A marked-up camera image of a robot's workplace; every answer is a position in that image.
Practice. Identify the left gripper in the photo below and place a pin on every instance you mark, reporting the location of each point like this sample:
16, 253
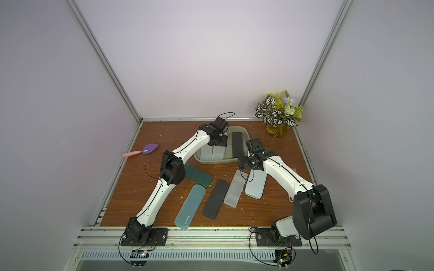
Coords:
224, 143

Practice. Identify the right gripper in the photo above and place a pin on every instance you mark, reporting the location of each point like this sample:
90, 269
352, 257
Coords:
247, 162

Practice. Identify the frosted white case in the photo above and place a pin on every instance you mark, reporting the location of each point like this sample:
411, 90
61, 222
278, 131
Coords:
235, 189
218, 152
206, 153

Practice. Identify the black pencil case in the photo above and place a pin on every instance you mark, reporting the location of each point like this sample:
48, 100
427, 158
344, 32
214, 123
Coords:
216, 199
237, 145

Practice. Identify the teal translucent pencil case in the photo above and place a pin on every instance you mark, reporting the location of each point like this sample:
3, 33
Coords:
190, 207

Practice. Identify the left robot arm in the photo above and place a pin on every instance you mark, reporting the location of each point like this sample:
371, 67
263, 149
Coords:
172, 172

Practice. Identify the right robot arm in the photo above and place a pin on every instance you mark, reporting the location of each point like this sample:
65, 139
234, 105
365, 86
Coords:
313, 211

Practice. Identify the light blue pencil case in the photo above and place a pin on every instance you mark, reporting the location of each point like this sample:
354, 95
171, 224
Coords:
255, 186

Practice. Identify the dark green pencil case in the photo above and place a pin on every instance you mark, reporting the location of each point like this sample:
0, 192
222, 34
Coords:
197, 175

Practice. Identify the artificial plant in amber vase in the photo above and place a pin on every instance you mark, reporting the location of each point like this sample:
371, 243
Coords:
279, 112

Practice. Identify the purple and pink toy shovel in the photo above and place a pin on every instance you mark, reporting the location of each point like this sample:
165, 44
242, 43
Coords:
145, 150

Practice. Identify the right circuit board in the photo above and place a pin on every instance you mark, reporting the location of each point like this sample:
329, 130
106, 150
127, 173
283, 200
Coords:
283, 258

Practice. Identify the circuit board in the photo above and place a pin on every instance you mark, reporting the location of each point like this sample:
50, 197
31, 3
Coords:
139, 258
283, 258

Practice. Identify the left circuit board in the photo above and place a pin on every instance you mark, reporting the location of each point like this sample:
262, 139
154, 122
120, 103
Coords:
139, 258

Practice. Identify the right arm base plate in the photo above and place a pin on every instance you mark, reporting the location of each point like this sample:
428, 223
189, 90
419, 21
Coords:
270, 237

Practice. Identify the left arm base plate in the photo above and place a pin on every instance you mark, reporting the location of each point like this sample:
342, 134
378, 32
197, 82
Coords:
145, 237

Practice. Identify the aluminium front rail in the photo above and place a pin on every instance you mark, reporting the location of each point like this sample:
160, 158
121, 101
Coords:
200, 237

